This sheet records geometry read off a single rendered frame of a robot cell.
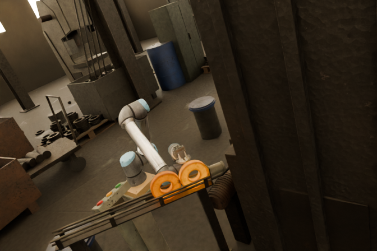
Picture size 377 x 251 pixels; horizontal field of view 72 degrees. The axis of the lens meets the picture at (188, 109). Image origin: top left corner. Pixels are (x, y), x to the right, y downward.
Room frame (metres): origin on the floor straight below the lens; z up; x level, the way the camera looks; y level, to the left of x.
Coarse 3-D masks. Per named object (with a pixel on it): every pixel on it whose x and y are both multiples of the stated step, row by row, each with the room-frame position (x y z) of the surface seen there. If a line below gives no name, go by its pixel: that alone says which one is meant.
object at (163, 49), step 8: (152, 48) 4.95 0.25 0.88; (160, 48) 4.89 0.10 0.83; (168, 48) 4.93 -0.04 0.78; (152, 56) 4.98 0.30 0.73; (160, 56) 4.90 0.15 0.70; (168, 56) 4.91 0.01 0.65; (176, 56) 4.99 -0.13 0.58; (152, 64) 5.09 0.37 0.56; (160, 64) 4.92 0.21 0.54; (168, 64) 4.90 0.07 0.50; (176, 64) 4.95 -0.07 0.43; (160, 72) 4.95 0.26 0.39; (168, 72) 4.90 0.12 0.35; (176, 72) 4.91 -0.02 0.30; (160, 80) 5.00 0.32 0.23; (168, 80) 4.90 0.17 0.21; (176, 80) 4.90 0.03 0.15; (184, 80) 4.99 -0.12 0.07; (168, 88) 4.93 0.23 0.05; (176, 88) 4.91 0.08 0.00
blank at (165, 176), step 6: (162, 174) 1.08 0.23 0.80; (168, 174) 1.08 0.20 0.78; (174, 174) 1.09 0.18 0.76; (156, 180) 1.07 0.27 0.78; (162, 180) 1.07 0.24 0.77; (168, 180) 1.08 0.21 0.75; (174, 180) 1.08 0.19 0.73; (150, 186) 1.08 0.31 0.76; (156, 186) 1.06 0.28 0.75; (174, 186) 1.08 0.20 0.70; (180, 186) 1.09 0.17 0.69; (156, 192) 1.06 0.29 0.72; (162, 192) 1.07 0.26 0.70; (174, 192) 1.08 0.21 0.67; (168, 198) 1.07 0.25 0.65
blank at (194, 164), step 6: (186, 162) 1.13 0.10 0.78; (192, 162) 1.11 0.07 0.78; (198, 162) 1.12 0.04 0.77; (186, 168) 1.10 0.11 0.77; (192, 168) 1.11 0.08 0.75; (198, 168) 1.11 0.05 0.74; (204, 168) 1.12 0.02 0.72; (180, 174) 1.10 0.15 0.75; (186, 174) 1.10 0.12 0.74; (198, 174) 1.13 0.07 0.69; (204, 174) 1.12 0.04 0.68; (180, 180) 1.09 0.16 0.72; (186, 180) 1.10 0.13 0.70; (192, 180) 1.11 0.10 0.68; (198, 186) 1.11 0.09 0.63
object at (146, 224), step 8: (136, 200) 1.32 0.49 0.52; (144, 200) 1.30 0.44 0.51; (144, 216) 1.23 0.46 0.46; (152, 216) 1.27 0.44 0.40; (136, 224) 1.23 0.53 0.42; (144, 224) 1.22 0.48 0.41; (152, 224) 1.24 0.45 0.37; (144, 232) 1.22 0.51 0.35; (152, 232) 1.23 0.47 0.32; (160, 232) 1.28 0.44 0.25; (144, 240) 1.23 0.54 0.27; (152, 240) 1.22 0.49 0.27; (160, 240) 1.24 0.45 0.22; (152, 248) 1.22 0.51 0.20; (160, 248) 1.22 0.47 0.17; (168, 248) 1.27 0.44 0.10
